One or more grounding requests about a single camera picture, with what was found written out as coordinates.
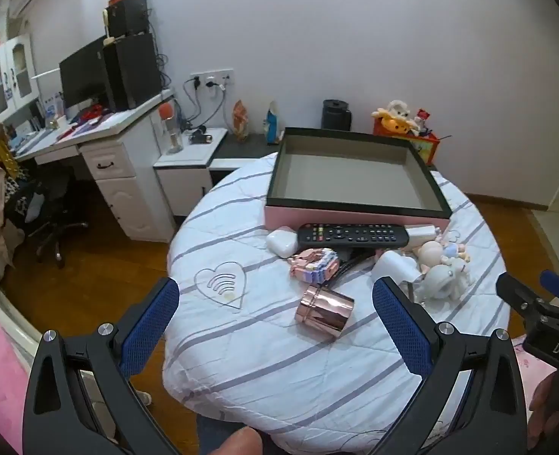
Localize pink building block toy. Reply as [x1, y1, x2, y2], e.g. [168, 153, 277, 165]
[289, 248, 340, 285]

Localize red-tipped microphone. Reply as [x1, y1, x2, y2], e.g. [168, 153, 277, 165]
[159, 103, 176, 136]

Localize black hair clip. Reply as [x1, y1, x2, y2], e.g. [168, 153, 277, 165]
[324, 246, 379, 291]

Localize white desk with drawers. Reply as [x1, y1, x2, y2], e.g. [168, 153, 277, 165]
[14, 89, 176, 242]

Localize person's right hand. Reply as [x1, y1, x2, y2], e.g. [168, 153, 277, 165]
[528, 370, 559, 455]

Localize yellow and white plush toys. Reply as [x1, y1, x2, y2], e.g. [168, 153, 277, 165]
[371, 100, 428, 136]

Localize red toy storage box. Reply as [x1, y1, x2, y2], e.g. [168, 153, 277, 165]
[373, 118, 440, 168]

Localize small white earbuds case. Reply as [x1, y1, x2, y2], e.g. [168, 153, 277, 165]
[266, 229, 299, 259]

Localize orange snack bag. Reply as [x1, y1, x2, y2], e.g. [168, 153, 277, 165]
[233, 99, 251, 142]

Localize white side cabinet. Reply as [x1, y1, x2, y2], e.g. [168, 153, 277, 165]
[153, 128, 228, 220]

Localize black remote control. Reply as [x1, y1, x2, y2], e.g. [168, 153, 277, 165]
[297, 223, 410, 249]

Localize clear glass bottle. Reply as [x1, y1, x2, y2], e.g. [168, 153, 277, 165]
[166, 123, 184, 154]

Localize clear plastic trinket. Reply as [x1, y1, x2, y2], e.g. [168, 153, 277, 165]
[404, 281, 427, 305]

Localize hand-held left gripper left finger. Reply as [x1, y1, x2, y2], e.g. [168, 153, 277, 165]
[22, 276, 199, 455]

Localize dark green tray box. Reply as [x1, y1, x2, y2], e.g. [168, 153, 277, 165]
[264, 127, 452, 240]

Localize black office chair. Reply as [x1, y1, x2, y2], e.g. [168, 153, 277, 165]
[5, 166, 89, 269]

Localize white power adapter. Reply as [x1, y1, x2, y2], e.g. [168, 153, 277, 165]
[405, 225, 443, 247]

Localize white wall power socket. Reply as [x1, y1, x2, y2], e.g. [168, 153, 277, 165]
[190, 70, 235, 89]

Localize black computer monitor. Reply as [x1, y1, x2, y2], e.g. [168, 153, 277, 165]
[59, 35, 110, 110]

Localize white astronaut figurine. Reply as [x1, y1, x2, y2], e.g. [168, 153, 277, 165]
[417, 260, 470, 301]

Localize white glass-door cabinet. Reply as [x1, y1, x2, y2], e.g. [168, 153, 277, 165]
[0, 33, 41, 121]

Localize black kettle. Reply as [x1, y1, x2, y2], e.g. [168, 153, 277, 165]
[321, 99, 353, 131]

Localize rose gold metal jar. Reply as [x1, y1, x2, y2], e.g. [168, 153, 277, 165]
[295, 284, 356, 339]

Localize black power cables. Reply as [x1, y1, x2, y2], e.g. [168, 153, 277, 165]
[181, 78, 228, 132]

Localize small baby doll figurine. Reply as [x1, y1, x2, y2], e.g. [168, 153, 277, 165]
[414, 238, 472, 266]

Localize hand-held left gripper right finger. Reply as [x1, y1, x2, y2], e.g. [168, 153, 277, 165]
[371, 276, 529, 455]

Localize person's left hand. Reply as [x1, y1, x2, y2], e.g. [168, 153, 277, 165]
[202, 427, 263, 455]

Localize large black speaker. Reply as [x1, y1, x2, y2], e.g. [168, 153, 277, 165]
[102, 33, 163, 112]

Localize small black speaker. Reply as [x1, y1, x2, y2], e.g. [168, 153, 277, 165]
[105, 0, 150, 39]

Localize blue and white snack bag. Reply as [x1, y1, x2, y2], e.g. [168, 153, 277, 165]
[263, 102, 280, 144]

